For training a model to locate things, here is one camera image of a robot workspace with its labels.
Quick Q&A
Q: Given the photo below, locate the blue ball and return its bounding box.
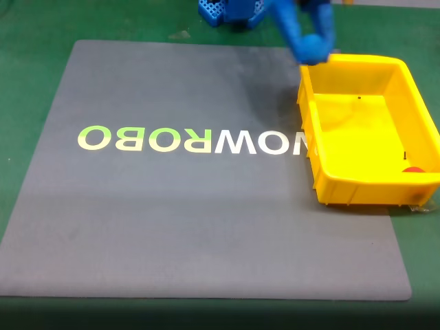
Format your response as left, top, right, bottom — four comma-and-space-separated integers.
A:
297, 34, 330, 67

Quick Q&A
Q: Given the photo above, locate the yellow plastic bin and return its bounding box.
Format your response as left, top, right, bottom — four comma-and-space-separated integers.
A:
296, 53, 440, 208

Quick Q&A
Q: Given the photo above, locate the clear plastic wrapper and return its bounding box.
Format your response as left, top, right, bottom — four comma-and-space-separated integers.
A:
408, 201, 435, 213

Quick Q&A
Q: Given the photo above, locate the grey mat with lettering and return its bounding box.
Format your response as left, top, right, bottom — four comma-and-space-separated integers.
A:
0, 39, 413, 303

